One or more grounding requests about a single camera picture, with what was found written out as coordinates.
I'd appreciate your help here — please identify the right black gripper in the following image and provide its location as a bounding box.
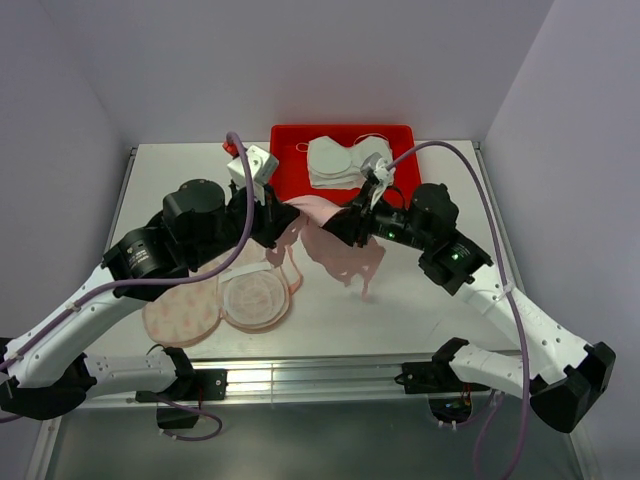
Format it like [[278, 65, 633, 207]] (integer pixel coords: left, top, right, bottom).
[[318, 180, 431, 251]]

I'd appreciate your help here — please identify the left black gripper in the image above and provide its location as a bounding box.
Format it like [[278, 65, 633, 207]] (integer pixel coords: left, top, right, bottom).
[[189, 180, 300, 268]]

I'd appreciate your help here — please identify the pink bra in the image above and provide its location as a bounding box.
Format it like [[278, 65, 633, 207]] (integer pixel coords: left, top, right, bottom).
[[265, 195, 386, 301]]

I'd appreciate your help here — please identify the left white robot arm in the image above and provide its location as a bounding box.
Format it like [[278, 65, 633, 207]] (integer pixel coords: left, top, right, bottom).
[[1, 180, 300, 420]]

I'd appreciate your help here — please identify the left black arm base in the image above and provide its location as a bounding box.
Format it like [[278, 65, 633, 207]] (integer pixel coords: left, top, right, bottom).
[[134, 369, 228, 443]]

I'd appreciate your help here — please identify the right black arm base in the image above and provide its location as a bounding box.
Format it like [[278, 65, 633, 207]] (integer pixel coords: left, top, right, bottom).
[[393, 337, 496, 431]]

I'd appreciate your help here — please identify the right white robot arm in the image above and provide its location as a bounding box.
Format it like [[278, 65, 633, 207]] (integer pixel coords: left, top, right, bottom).
[[323, 183, 616, 433]]

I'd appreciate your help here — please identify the white bra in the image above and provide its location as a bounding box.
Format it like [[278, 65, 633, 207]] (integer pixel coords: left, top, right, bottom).
[[295, 134, 392, 190]]

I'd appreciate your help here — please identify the red plastic tray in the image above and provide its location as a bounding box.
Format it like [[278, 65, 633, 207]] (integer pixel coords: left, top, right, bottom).
[[270, 124, 414, 204]]

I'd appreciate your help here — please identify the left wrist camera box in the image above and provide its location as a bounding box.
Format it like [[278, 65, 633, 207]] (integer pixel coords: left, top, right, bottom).
[[223, 141, 279, 204]]

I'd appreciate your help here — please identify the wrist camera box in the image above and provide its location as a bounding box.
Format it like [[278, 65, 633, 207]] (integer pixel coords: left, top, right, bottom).
[[361, 152, 395, 204], [223, 141, 279, 204]]

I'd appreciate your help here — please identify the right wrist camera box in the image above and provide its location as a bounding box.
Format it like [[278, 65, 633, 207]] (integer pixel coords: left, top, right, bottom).
[[361, 152, 395, 204]]

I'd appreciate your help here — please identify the aluminium frame rail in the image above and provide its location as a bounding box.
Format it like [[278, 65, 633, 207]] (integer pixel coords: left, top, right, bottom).
[[29, 142, 601, 480]]

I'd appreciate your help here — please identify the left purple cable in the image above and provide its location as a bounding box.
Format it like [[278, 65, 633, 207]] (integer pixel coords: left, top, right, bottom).
[[0, 130, 259, 442]]

